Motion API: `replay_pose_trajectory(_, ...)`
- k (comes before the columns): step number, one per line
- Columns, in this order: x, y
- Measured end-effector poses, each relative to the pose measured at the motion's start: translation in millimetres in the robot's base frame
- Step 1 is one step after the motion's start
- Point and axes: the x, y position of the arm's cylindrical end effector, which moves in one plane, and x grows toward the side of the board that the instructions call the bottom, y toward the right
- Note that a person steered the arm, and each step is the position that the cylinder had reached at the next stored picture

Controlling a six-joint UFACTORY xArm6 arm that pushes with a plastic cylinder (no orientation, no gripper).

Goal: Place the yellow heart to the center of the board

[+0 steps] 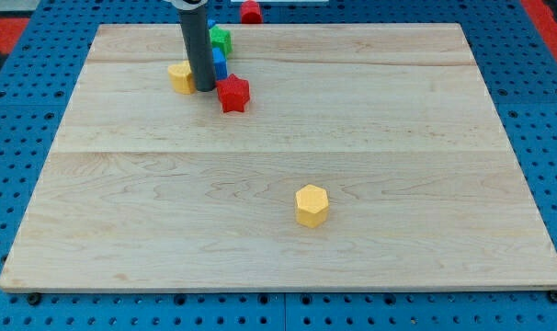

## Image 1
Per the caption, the yellow hexagon block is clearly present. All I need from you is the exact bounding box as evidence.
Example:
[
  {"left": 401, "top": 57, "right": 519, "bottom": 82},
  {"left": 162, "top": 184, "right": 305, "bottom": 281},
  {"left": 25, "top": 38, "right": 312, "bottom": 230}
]
[{"left": 295, "top": 184, "right": 329, "bottom": 228}]

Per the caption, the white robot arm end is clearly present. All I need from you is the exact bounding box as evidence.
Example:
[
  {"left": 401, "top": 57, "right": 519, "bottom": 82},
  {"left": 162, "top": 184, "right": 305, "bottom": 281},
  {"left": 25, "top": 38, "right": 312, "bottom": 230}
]
[{"left": 165, "top": 0, "right": 208, "bottom": 11}]

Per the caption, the green block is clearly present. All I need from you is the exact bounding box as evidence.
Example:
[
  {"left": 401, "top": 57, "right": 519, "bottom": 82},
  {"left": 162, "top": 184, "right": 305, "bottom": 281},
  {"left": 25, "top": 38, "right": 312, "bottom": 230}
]
[{"left": 209, "top": 26, "right": 233, "bottom": 57}]

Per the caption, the yellow heart block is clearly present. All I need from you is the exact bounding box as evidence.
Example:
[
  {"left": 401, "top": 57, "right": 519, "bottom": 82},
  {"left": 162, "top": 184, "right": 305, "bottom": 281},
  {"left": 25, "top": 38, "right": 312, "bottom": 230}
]
[{"left": 167, "top": 61, "right": 197, "bottom": 95}]

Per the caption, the light wooden board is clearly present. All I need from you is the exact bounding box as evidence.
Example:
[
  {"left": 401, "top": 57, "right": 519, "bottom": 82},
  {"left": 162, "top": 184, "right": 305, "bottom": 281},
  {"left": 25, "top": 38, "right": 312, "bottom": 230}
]
[{"left": 0, "top": 23, "right": 557, "bottom": 293}]

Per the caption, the red cylinder block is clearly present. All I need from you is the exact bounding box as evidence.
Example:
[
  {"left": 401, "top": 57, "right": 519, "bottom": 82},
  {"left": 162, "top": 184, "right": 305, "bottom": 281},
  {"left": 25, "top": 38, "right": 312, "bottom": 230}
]
[{"left": 240, "top": 0, "right": 263, "bottom": 24}]

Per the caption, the red star block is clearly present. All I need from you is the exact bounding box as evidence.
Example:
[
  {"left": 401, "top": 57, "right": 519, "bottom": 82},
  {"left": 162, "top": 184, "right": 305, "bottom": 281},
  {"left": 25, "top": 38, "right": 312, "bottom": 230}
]
[{"left": 216, "top": 74, "right": 250, "bottom": 113}]

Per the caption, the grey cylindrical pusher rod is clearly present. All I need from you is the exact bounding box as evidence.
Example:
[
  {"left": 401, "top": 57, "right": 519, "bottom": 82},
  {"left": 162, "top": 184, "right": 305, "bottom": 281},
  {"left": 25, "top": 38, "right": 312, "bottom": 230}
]
[{"left": 177, "top": 5, "right": 216, "bottom": 92}]

